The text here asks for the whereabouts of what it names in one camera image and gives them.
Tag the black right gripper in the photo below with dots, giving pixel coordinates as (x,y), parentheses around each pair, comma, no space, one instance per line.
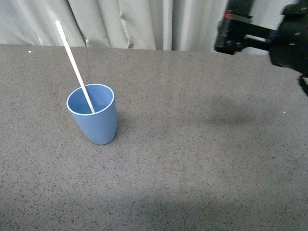
(287,45)

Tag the white chopstick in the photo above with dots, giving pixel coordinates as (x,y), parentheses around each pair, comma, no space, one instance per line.
(73,63)

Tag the blue plastic cup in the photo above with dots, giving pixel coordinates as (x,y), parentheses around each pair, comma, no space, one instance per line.
(98,126)

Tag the grey pleated curtain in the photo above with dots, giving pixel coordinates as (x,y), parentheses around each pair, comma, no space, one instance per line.
(179,25)

